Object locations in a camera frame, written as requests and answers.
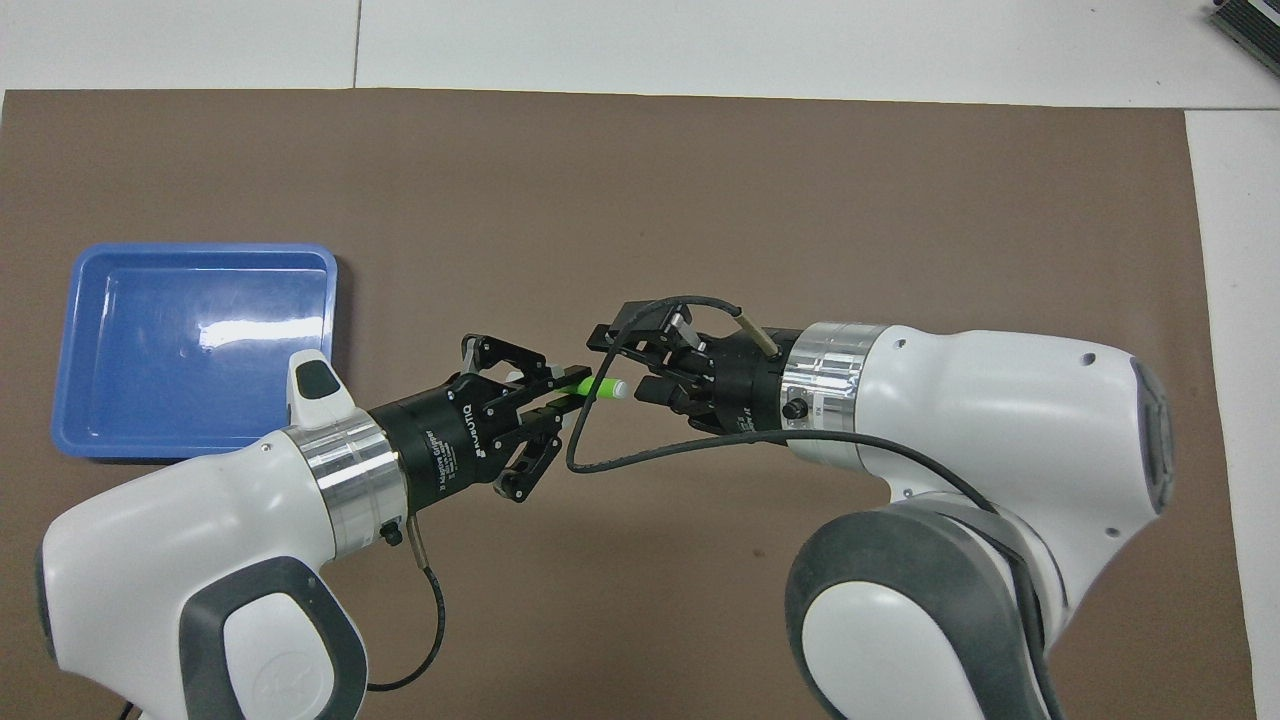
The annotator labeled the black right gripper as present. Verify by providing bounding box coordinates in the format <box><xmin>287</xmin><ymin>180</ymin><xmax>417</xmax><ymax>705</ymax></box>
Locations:
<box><xmin>587</xmin><ymin>300</ymin><xmax>801</xmax><ymax>441</ymax></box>

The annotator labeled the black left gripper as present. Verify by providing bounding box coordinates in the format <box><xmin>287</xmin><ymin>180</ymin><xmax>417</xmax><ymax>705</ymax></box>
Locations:
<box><xmin>368</xmin><ymin>333</ymin><xmax>593</xmax><ymax>516</ymax></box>

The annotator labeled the green pen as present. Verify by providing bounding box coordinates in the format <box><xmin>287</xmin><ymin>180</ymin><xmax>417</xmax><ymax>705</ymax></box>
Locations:
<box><xmin>508</xmin><ymin>372</ymin><xmax>631</xmax><ymax>403</ymax></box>

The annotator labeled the blue plastic tray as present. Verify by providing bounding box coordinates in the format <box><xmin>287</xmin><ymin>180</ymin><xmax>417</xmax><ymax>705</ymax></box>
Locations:
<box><xmin>50</xmin><ymin>243</ymin><xmax>339</xmax><ymax>459</ymax></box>

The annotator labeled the brown table mat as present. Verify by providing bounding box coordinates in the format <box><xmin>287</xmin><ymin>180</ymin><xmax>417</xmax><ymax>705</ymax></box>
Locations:
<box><xmin>0</xmin><ymin>88</ymin><xmax>1259</xmax><ymax>720</ymax></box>

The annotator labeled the dark ribbed device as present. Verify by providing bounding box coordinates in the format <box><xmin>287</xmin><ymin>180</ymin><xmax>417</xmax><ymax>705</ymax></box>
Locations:
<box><xmin>1208</xmin><ymin>0</ymin><xmax>1280</xmax><ymax>79</ymax></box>

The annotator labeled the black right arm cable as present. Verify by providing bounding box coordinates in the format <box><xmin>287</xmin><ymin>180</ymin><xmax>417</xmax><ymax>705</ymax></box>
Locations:
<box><xmin>566</xmin><ymin>296</ymin><xmax>1066</xmax><ymax>720</ymax></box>

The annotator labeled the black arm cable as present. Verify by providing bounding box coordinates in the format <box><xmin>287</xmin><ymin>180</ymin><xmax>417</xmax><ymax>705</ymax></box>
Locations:
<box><xmin>566</xmin><ymin>296</ymin><xmax>1066</xmax><ymax>720</ymax></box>
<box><xmin>365</xmin><ymin>520</ymin><xmax>446</xmax><ymax>693</ymax></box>

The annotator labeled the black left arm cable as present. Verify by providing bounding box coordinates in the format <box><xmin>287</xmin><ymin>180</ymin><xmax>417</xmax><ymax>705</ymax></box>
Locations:
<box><xmin>365</xmin><ymin>520</ymin><xmax>446</xmax><ymax>693</ymax></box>

